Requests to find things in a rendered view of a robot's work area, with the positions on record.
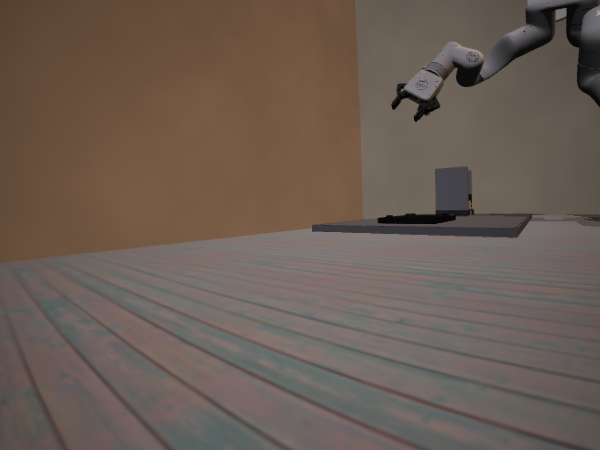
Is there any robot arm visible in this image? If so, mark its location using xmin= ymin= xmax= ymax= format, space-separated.
xmin=422 ymin=0 xmax=600 ymax=107

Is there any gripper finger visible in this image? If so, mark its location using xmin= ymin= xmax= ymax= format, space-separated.
xmin=414 ymin=96 xmax=440 ymax=122
xmin=391 ymin=83 xmax=409 ymax=110

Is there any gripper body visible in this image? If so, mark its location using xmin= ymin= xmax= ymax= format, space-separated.
xmin=404 ymin=68 xmax=444 ymax=106

